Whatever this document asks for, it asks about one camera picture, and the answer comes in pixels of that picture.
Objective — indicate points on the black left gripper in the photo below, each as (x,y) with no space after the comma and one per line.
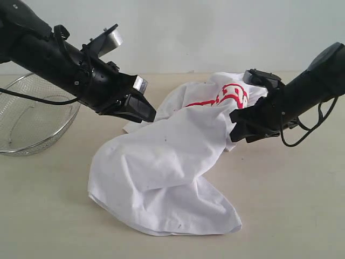
(109,92)

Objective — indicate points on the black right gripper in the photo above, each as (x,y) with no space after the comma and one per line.
(278,110)

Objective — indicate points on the white t-shirt red print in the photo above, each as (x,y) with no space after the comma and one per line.
(152,177)

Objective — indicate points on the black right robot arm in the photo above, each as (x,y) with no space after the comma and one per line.
(306,101)

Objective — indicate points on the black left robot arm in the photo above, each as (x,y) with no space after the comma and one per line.
(43,50)

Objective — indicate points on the round metal mesh basket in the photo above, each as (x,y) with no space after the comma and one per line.
(29,127)

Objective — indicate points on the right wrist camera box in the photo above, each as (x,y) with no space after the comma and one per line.
(261,79)

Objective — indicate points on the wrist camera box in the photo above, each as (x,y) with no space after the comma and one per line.
(106,42)
(261,79)

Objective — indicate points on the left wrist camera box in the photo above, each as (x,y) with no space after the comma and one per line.
(106,42)

